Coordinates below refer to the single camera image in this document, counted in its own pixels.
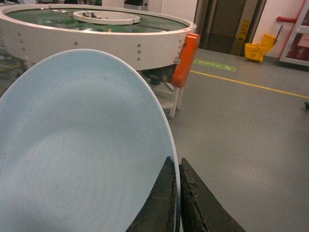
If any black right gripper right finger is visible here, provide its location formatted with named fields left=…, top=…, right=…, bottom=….
left=180, top=158, right=245, bottom=232

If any white round conveyor machine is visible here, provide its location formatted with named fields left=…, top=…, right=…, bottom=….
left=0, top=4, right=196, bottom=118

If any yellow wet floor sign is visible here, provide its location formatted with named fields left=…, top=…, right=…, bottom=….
left=236, top=19, right=251, bottom=43

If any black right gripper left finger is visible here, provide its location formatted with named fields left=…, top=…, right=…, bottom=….
left=127, top=157, right=176, bottom=232

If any orange machine guard cover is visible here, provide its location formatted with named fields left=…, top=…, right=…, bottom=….
left=171, top=33, right=200, bottom=88

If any yellow mop bucket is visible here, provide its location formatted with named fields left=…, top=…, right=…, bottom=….
left=244, top=25, right=283, bottom=62

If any light blue round plate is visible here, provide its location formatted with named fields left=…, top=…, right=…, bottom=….
left=0, top=49, right=180, bottom=232

